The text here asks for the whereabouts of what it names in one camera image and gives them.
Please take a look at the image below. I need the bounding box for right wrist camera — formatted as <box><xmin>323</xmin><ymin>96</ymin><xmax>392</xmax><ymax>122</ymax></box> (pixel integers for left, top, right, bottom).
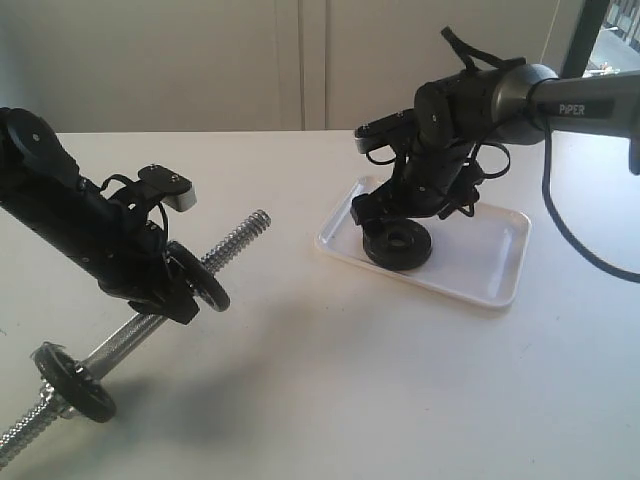
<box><xmin>354</xmin><ymin>109</ymin><xmax>416</xmax><ymax>154</ymax></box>

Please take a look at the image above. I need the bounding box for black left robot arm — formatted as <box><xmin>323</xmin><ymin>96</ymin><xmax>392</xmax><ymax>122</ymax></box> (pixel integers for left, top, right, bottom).
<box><xmin>1</xmin><ymin>108</ymin><xmax>199</xmax><ymax>324</ymax></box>

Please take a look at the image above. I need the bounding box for chrome spinlock collar nut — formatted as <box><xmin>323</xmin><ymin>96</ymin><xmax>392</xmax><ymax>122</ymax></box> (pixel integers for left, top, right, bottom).
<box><xmin>40</xmin><ymin>381</ymin><xmax>77</xmax><ymax>419</ymax></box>

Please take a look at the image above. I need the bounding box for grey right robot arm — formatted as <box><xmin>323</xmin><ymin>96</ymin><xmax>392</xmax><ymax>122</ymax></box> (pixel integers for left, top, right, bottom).
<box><xmin>350</xmin><ymin>64</ymin><xmax>639</xmax><ymax>228</ymax></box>

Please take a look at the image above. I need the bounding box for chrome threaded dumbbell bar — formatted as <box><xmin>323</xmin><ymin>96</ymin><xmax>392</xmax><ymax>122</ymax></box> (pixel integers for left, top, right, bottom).
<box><xmin>1</xmin><ymin>210</ymin><xmax>271</xmax><ymax>467</ymax></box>

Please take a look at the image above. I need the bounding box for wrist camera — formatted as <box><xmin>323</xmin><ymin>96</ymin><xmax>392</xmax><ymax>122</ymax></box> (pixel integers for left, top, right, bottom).
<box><xmin>138</xmin><ymin>164</ymin><xmax>197</xmax><ymax>212</ymax></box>
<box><xmin>354</xmin><ymin>109</ymin><xmax>416</xmax><ymax>154</ymax></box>

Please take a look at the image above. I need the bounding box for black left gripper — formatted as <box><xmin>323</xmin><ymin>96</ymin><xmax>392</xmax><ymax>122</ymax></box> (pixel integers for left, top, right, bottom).
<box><xmin>29</xmin><ymin>179</ymin><xmax>200</xmax><ymax>325</ymax></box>

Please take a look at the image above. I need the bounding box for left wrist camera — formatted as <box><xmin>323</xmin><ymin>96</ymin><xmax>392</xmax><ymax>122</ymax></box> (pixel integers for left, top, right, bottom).
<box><xmin>138</xmin><ymin>164</ymin><xmax>197</xmax><ymax>212</ymax></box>

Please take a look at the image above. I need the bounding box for black weight plate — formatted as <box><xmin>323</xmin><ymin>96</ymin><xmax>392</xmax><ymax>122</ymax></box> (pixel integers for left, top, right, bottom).
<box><xmin>32</xmin><ymin>342</ymin><xmax>117</xmax><ymax>423</ymax></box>
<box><xmin>362</xmin><ymin>219</ymin><xmax>433</xmax><ymax>271</ymax></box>
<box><xmin>167</xmin><ymin>241</ymin><xmax>231</xmax><ymax>312</ymax></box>

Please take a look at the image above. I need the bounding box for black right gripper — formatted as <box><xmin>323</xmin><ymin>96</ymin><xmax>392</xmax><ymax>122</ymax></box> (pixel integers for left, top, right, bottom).
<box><xmin>350</xmin><ymin>74</ymin><xmax>499</xmax><ymax>235</ymax></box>

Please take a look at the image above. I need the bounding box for white plastic tray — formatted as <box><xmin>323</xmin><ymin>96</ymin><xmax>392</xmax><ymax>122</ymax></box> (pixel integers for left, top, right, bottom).
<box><xmin>315</xmin><ymin>175</ymin><xmax>531</xmax><ymax>309</ymax></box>

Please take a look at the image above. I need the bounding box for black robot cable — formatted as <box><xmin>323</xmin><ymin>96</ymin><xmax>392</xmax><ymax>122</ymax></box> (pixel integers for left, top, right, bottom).
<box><xmin>537</xmin><ymin>119</ymin><xmax>640</xmax><ymax>286</ymax></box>

